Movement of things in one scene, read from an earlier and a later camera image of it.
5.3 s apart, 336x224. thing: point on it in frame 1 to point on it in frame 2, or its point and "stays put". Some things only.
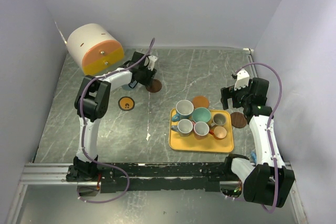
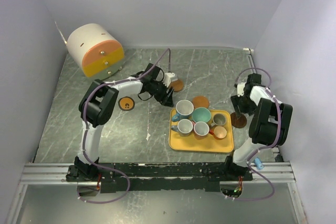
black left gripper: x=151 y=75 to x=166 y=99
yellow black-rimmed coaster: x=126 y=103 stays put
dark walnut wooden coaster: x=238 y=119 stays put
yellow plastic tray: x=207 y=143 stays put
